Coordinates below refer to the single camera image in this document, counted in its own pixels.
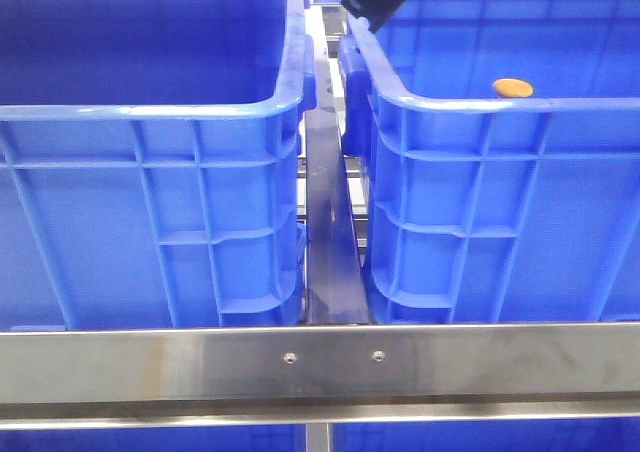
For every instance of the yellow push button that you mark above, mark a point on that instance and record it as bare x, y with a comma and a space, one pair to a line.
513, 88

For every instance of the blue crate front right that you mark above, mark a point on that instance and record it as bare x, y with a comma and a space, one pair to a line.
485, 209

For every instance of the blue crate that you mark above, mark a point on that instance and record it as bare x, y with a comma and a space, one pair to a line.
149, 153
485, 209

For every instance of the blue crate front left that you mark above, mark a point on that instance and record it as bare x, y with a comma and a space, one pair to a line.
149, 153

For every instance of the steel rack centre divider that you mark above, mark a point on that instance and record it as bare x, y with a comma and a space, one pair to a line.
336, 292

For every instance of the blue crate lower shelf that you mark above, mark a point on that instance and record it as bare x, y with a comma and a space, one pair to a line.
602, 434

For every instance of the steel rack front rail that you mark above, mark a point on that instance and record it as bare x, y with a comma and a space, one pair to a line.
225, 376

